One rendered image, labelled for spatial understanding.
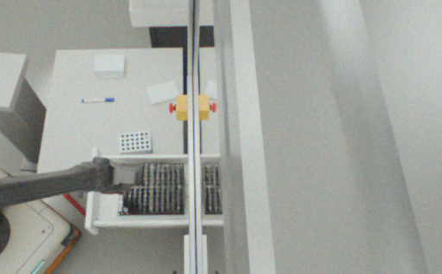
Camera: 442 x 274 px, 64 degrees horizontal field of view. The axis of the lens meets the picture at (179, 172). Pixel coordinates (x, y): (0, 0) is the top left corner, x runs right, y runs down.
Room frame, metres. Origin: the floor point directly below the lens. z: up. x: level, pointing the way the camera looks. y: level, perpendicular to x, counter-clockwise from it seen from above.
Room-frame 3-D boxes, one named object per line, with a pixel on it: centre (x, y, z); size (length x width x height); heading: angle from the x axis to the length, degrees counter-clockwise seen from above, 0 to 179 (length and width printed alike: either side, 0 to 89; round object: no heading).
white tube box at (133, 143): (0.64, 0.17, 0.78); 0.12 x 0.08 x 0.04; 93
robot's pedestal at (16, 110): (1.02, 0.83, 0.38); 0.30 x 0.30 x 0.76; 81
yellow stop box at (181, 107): (0.74, -0.02, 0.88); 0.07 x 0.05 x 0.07; 177
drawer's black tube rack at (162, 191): (0.41, 0.10, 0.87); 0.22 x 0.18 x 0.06; 87
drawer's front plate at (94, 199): (0.42, 0.30, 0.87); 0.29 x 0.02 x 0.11; 177
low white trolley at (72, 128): (0.83, 0.26, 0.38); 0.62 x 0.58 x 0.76; 177
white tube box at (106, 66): (1.02, 0.27, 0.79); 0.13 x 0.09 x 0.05; 87
